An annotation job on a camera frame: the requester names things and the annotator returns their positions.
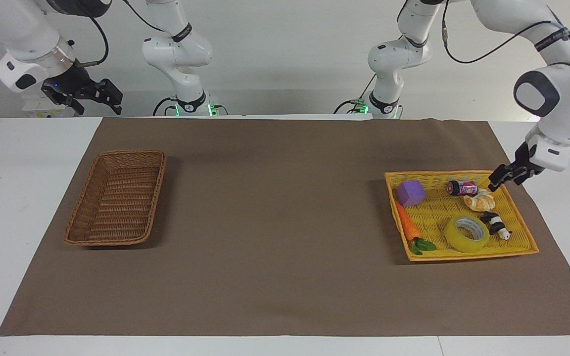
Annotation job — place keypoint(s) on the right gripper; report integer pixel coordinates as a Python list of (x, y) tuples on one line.
[(67, 79)]

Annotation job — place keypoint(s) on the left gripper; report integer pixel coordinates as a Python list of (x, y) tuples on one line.
[(523, 158)]

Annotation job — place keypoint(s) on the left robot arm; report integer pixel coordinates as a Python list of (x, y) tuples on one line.
[(562, 89)]

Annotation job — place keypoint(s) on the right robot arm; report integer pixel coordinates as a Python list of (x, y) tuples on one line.
[(27, 34)]

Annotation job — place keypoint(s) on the yellow tape roll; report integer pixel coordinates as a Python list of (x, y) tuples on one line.
[(455, 240)]

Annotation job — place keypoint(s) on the yellow woven basket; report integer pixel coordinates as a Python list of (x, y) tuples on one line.
[(433, 217)]

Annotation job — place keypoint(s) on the brown wicker basket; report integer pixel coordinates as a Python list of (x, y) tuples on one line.
[(117, 198)]

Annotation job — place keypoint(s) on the toy croissant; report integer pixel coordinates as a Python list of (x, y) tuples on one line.
[(480, 201)]

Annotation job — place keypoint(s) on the small red can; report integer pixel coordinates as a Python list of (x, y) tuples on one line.
[(463, 188)]

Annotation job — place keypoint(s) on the black and white panda toy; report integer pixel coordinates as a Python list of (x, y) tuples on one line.
[(495, 225)]

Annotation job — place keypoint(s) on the purple block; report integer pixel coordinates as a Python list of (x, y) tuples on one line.
[(410, 194)]

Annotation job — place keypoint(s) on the orange toy carrot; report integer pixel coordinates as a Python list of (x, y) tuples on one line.
[(407, 225)]

